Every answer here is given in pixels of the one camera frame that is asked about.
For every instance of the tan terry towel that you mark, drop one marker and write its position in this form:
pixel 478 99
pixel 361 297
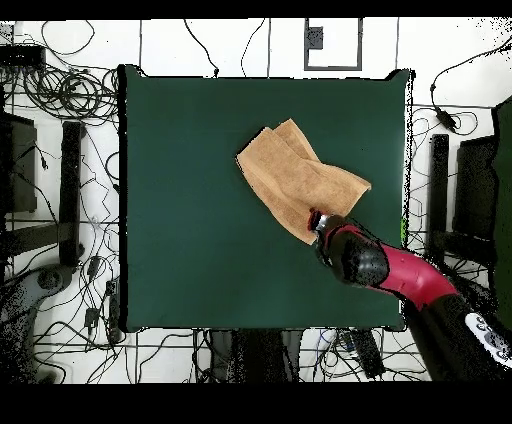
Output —
pixel 288 176

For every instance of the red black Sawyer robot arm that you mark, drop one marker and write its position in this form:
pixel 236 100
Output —
pixel 400 272

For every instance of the black flat device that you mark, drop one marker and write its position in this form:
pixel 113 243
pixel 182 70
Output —
pixel 22 56

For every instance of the small bright green object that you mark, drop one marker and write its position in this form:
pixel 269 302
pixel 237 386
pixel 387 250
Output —
pixel 403 230

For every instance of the black stand bar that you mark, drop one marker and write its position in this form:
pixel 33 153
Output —
pixel 438 180
pixel 71 192

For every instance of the dark green table cloth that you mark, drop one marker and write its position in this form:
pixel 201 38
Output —
pixel 180 240

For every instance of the black power strip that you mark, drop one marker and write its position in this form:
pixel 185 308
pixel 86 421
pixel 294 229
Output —
pixel 368 352

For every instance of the black equipment box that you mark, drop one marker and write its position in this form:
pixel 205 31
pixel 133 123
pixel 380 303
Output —
pixel 20 168
pixel 476 188

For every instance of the grey floor socket box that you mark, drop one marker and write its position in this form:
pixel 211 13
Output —
pixel 314 38

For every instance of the dark green hanging cloth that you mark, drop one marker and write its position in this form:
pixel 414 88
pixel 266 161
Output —
pixel 504 200

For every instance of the grey black tripod base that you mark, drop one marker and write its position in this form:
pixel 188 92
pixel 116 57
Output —
pixel 48 278

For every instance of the grey floor hatch frame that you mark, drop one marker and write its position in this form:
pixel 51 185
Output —
pixel 359 44

